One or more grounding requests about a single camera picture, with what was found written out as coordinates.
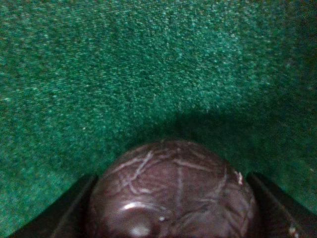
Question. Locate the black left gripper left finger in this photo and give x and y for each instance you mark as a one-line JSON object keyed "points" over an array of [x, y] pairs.
{"points": [[65, 218]]}

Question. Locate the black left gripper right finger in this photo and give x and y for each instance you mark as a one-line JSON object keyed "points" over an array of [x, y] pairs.
{"points": [[282, 215]]}

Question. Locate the green velvet table cloth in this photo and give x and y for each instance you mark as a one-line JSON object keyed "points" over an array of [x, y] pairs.
{"points": [[83, 81]]}

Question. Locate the dark purple round fruit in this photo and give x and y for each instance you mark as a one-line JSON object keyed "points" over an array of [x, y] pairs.
{"points": [[172, 189]]}

